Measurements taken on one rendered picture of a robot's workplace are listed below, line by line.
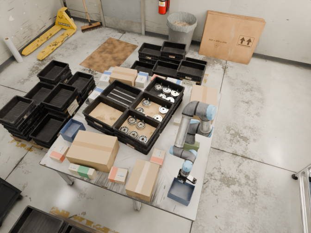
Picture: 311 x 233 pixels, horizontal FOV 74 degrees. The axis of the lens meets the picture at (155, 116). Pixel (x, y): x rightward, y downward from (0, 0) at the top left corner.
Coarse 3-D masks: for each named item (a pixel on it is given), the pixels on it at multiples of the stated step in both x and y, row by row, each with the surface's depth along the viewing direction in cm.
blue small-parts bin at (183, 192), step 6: (174, 180) 190; (174, 186) 186; (180, 186) 186; (186, 186) 187; (192, 186) 183; (168, 192) 177; (174, 192) 183; (180, 192) 183; (186, 192) 183; (192, 192) 183; (180, 198) 175; (186, 198) 180
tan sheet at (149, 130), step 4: (124, 124) 220; (148, 124) 221; (132, 128) 218; (136, 128) 218; (148, 128) 218; (152, 128) 218; (140, 132) 215; (144, 132) 215; (148, 132) 215; (152, 132) 215; (148, 136) 212
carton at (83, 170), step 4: (72, 164) 193; (68, 168) 191; (72, 168) 191; (76, 168) 191; (80, 168) 191; (84, 168) 191; (88, 168) 191; (76, 172) 193; (80, 172) 190; (84, 172) 188; (88, 172) 188; (92, 172) 188; (88, 176) 192; (92, 176) 189
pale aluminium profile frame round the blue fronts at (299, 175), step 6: (306, 168) 250; (294, 174) 274; (300, 174) 259; (306, 174) 247; (300, 180) 257; (306, 180) 243; (300, 186) 252; (300, 192) 248; (300, 198) 246; (300, 204) 242; (300, 210) 239; (306, 216) 231; (306, 222) 228; (306, 228) 224
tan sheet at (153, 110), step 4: (140, 104) 238; (152, 104) 238; (156, 104) 238; (144, 108) 234; (148, 108) 235; (152, 108) 235; (156, 108) 235; (144, 112) 231; (148, 112) 231; (152, 112) 231; (156, 112) 231; (152, 116) 227
